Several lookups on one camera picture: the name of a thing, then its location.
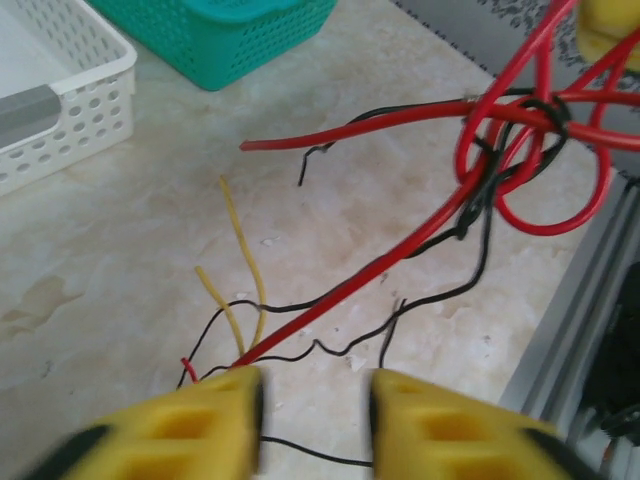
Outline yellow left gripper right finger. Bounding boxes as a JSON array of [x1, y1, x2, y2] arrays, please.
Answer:
[[368, 367, 604, 480]]

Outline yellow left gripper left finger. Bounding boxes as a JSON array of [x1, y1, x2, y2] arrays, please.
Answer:
[[19, 364, 266, 480]]

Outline yellow cable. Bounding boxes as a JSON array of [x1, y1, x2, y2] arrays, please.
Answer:
[[219, 174, 266, 349], [194, 266, 247, 354]]

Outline thin black cable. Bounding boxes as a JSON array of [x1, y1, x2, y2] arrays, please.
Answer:
[[174, 87, 574, 391], [197, 189, 494, 469]]

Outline bundle of coloured wires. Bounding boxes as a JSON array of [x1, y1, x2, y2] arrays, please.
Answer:
[[232, 0, 640, 371]]

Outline teal plastic basket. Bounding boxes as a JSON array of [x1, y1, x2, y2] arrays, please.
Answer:
[[88, 0, 337, 93]]

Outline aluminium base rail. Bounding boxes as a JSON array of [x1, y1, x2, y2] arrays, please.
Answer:
[[499, 172, 640, 451]]

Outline white basket with grey handles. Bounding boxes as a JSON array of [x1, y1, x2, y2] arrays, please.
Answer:
[[0, 0, 139, 197]]

